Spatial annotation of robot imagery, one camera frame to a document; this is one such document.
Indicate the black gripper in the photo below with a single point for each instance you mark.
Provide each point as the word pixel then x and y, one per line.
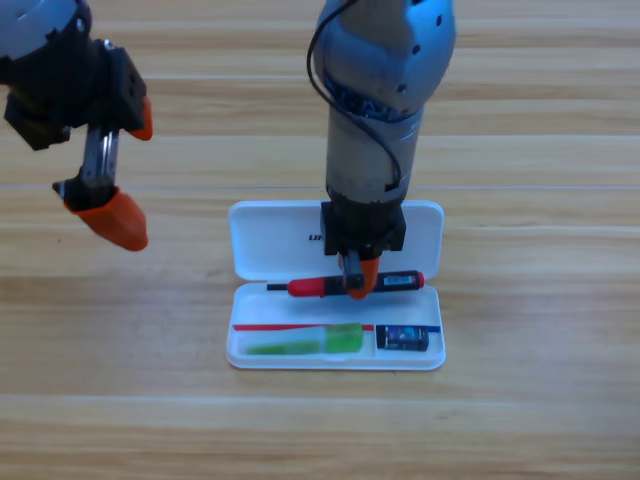
pixel 365 232
pixel 75 95

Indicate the red and black marker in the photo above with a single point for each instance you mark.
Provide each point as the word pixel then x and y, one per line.
pixel 310 287

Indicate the green highlighter pen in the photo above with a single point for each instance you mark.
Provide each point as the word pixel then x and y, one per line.
pixel 345 339

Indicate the blue and black eraser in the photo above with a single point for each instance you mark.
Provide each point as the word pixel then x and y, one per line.
pixel 405 338

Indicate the white plastic pencil case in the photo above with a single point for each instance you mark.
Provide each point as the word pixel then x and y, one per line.
pixel 280 235

